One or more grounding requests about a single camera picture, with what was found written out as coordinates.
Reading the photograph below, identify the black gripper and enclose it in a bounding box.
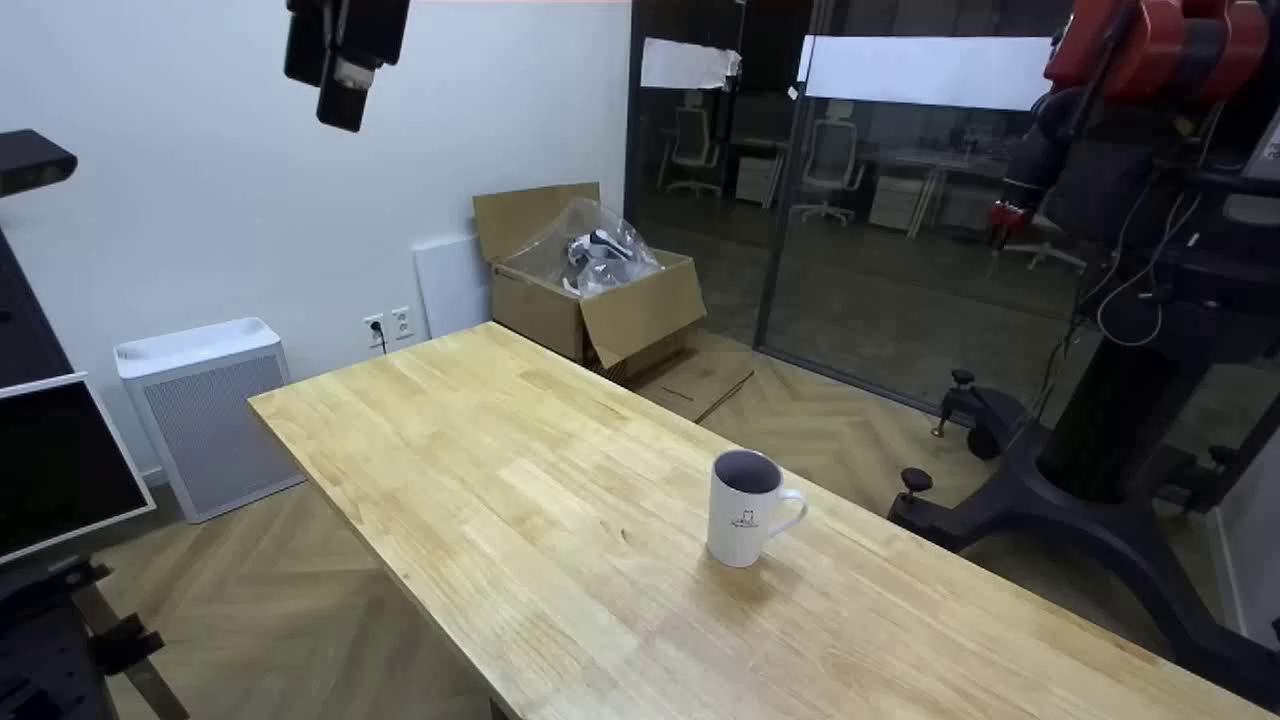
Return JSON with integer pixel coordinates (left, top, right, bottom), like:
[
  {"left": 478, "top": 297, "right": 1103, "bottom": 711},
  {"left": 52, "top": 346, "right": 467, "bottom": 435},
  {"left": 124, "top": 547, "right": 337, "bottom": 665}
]
[{"left": 284, "top": 0, "right": 409, "bottom": 131}]

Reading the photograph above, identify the white mug dark interior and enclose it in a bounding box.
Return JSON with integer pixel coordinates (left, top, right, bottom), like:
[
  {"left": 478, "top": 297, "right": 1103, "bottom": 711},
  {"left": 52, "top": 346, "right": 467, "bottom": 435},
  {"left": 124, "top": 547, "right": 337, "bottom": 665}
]
[{"left": 703, "top": 446, "right": 806, "bottom": 567}]

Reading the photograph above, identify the plastic wrapped item in box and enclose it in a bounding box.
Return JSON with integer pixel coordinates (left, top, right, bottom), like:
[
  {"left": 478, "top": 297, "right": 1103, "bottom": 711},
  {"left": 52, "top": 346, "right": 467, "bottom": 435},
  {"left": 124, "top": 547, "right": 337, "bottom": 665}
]
[{"left": 511, "top": 198, "right": 663, "bottom": 301}]

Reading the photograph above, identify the open cardboard box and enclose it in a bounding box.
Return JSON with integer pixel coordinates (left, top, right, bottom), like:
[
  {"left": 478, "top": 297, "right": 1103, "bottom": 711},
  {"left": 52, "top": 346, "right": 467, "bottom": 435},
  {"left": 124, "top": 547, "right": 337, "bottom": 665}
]
[{"left": 471, "top": 185, "right": 703, "bottom": 377}]

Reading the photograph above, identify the white air purifier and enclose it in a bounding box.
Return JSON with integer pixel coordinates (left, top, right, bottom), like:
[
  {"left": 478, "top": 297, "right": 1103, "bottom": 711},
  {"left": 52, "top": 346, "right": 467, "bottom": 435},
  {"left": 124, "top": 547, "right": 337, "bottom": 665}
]
[{"left": 113, "top": 316, "right": 301, "bottom": 519}]

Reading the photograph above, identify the white office chair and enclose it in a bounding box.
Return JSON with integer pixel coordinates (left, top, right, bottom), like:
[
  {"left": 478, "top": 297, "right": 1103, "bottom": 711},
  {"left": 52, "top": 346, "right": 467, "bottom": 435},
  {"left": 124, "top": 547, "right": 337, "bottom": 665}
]
[{"left": 789, "top": 118, "right": 862, "bottom": 224}]

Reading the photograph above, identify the black monitor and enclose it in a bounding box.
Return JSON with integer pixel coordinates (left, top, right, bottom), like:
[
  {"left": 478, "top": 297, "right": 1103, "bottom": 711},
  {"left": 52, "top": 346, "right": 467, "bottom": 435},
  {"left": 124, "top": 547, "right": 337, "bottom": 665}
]
[{"left": 0, "top": 245, "right": 156, "bottom": 563}]

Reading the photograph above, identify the red and black robot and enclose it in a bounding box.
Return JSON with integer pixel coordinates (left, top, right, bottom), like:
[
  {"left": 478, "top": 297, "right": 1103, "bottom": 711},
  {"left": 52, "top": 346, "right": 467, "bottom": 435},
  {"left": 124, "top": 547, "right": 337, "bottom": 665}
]
[{"left": 888, "top": 0, "right": 1280, "bottom": 706}]

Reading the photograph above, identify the white wall panel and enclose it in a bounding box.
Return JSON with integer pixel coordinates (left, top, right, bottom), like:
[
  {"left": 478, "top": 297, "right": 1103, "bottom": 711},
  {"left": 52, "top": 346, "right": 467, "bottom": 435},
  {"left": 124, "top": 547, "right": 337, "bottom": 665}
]
[{"left": 412, "top": 235, "right": 489, "bottom": 336}]

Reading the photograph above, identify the wall power outlet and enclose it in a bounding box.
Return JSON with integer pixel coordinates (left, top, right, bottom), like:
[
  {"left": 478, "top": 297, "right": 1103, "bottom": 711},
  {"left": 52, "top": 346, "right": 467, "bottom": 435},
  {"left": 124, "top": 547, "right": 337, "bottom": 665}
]
[{"left": 362, "top": 305, "right": 415, "bottom": 353}]

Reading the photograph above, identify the black camera on stand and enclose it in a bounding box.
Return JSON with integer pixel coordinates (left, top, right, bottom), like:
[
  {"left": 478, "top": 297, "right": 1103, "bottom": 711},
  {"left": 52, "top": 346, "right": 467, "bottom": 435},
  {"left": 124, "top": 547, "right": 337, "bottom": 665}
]
[{"left": 0, "top": 129, "right": 77, "bottom": 197}]

